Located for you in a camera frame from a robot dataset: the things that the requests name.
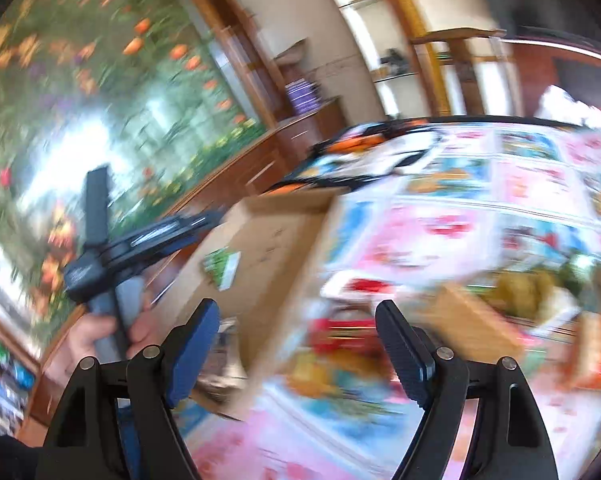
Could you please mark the dark small bag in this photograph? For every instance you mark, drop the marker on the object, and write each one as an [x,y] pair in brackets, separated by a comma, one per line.
[395,60]

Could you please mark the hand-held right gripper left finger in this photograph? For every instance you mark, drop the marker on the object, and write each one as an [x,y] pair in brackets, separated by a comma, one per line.
[195,360]

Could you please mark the wooden low cabinet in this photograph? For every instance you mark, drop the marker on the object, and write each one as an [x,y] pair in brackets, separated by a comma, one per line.
[275,150]

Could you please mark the green pea snack packet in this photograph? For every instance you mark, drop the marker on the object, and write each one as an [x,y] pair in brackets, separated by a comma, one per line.
[221,269]

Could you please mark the flower wall mural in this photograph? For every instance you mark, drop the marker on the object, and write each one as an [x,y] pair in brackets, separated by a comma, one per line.
[105,85]

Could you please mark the glass wall shelves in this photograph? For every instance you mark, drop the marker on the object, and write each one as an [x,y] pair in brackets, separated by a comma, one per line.
[380,35]

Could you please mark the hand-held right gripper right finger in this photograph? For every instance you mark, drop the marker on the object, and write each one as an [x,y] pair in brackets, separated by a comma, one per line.
[405,355]

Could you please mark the black orange white scarf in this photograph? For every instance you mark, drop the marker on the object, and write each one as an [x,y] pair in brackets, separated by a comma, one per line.
[370,155]

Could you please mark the printed fruit tablecloth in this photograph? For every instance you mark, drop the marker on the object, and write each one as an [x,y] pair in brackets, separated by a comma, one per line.
[430,240]

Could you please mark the black flat television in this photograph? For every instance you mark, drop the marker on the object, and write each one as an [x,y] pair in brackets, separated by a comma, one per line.
[555,5]

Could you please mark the white plastic bag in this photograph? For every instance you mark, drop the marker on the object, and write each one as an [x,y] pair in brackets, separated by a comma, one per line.
[570,105]

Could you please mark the brown woven basket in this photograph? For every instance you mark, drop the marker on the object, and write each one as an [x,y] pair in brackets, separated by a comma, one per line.
[293,60]

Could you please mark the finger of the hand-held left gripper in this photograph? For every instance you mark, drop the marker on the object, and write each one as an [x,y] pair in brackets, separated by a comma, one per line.
[170,232]

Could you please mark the wooden chair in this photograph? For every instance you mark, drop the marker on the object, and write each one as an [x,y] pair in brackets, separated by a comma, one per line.
[460,60]

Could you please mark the pile of mixed snack packets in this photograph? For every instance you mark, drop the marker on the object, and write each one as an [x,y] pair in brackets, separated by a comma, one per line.
[525,285]

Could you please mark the brown cardboard box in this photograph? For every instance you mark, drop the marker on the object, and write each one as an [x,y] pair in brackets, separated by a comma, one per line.
[275,270]

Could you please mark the person's left hand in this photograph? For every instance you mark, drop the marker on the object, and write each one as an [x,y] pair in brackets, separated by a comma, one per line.
[75,345]

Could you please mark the purple spray can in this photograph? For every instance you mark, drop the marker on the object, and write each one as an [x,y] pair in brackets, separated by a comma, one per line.
[300,95]

